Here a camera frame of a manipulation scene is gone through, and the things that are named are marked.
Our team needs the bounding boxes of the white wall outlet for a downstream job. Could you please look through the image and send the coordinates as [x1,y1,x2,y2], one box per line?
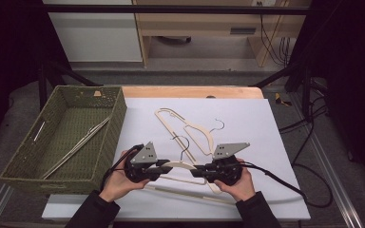
[251,0,279,8]

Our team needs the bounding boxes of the light wooden desk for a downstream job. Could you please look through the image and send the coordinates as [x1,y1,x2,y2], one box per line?
[132,0,312,68]

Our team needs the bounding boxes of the person's right hand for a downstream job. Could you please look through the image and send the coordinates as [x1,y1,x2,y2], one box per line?
[214,158,257,203]

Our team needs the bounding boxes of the person's left hand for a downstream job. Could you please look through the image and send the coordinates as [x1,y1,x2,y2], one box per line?
[99,149,150,204]

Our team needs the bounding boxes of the green woven basket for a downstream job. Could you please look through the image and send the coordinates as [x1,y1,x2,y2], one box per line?
[0,85,128,195]

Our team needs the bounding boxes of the white table mat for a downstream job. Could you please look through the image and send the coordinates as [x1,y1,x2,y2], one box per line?
[41,97,312,222]

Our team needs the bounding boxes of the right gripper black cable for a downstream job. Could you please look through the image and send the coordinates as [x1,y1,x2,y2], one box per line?
[239,161,335,209]

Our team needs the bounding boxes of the white cabinet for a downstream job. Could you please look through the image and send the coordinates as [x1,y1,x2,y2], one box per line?
[42,0,144,63]

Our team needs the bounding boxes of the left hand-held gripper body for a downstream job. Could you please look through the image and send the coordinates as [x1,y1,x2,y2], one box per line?
[123,141,160,184]

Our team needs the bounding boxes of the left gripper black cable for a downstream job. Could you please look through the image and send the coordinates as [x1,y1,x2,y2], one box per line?
[99,143,144,192]

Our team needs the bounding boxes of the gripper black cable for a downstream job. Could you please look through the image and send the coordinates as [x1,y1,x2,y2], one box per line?
[99,143,144,192]
[239,161,335,209]

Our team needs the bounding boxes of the black metal stand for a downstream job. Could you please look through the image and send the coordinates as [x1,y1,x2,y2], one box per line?
[250,61,314,119]
[37,59,103,111]

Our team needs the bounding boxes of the yellow black floor object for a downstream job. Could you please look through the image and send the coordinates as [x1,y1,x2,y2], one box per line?
[273,92,294,107]

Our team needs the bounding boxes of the grey desk drawer handle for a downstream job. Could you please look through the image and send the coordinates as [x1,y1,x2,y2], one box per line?
[229,27,258,35]

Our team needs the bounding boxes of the black frame bar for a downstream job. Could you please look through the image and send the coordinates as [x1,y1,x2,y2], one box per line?
[42,4,312,15]

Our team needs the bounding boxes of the black cables behind desk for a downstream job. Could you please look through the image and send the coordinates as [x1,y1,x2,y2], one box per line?
[259,13,295,68]

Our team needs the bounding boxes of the black floor cables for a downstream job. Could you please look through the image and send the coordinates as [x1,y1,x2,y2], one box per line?
[278,94,330,166]

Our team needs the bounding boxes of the beige clothes hanger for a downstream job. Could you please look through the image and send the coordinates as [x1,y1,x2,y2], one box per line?
[40,116,112,181]
[154,107,226,166]
[144,135,238,206]

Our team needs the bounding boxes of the black curtain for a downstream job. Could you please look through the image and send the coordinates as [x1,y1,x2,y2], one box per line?
[0,0,71,153]
[289,0,365,194]

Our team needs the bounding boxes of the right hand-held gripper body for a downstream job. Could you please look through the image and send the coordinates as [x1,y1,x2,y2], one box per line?
[210,142,252,187]

